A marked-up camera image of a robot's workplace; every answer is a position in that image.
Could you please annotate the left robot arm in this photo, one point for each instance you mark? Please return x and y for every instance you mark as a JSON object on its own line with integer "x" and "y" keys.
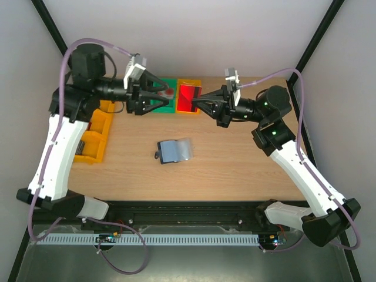
{"x": 71, "y": 110}

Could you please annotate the small orange storage bin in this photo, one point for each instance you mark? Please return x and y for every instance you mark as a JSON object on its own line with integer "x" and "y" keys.
{"x": 194, "y": 82}

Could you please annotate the green storage bin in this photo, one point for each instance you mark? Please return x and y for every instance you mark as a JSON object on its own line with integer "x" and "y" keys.
{"x": 171, "y": 106}

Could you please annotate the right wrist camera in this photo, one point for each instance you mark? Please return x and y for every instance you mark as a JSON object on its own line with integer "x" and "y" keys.
{"x": 233, "y": 84}

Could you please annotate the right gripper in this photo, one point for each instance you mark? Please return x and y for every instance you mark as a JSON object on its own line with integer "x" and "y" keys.
{"x": 227, "y": 104}

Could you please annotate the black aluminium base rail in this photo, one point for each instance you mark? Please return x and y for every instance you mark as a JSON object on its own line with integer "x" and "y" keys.
{"x": 249, "y": 216}

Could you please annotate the black frame post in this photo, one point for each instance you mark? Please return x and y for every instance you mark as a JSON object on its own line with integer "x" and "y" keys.
{"x": 319, "y": 33}
{"x": 53, "y": 30}

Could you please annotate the dark grey card stack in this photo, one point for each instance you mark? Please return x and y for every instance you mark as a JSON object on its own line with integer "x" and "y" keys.
{"x": 80, "y": 147}

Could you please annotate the blue card holder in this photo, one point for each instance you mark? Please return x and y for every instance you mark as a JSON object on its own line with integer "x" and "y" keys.
{"x": 174, "y": 151}

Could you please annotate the right black frame post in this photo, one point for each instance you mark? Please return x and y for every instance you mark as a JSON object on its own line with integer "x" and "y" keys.
{"x": 319, "y": 33}

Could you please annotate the orange three-compartment bin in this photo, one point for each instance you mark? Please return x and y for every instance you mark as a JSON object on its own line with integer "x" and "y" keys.
{"x": 97, "y": 133}

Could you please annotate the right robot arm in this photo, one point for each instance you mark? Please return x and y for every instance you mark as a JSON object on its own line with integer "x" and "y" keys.
{"x": 279, "y": 143}

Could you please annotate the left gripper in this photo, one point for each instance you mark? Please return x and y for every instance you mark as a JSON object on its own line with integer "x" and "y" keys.
{"x": 135, "y": 100}

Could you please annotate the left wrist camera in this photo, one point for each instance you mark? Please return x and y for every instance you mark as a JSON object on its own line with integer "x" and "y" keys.
{"x": 135, "y": 68}

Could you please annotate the left black frame post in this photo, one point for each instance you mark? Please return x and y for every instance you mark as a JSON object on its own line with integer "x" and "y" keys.
{"x": 53, "y": 30}

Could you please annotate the white slotted cable duct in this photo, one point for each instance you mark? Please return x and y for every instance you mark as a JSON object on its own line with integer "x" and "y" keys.
{"x": 62, "y": 239}

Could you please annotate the red-dotted card stack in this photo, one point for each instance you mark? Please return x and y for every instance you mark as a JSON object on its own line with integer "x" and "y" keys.
{"x": 168, "y": 93}

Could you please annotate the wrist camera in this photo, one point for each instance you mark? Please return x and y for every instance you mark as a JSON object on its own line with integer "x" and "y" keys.
{"x": 233, "y": 84}
{"x": 135, "y": 68}

